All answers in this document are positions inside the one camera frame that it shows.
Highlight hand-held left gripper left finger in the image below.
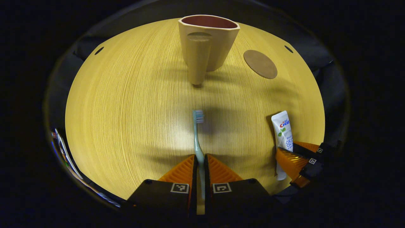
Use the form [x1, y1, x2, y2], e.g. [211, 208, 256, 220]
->
[125, 154, 198, 219]

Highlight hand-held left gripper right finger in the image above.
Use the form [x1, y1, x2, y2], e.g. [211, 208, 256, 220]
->
[204, 154, 276, 219]

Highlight white toothpaste tube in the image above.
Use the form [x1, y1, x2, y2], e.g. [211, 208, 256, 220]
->
[271, 110, 295, 181]

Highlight light blue toothbrush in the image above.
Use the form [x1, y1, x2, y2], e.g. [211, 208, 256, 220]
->
[192, 110, 206, 200]

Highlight round brown coaster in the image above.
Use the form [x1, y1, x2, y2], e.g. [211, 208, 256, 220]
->
[243, 49, 278, 79]

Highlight beige cup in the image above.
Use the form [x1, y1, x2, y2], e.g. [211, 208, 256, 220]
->
[178, 14, 241, 86]

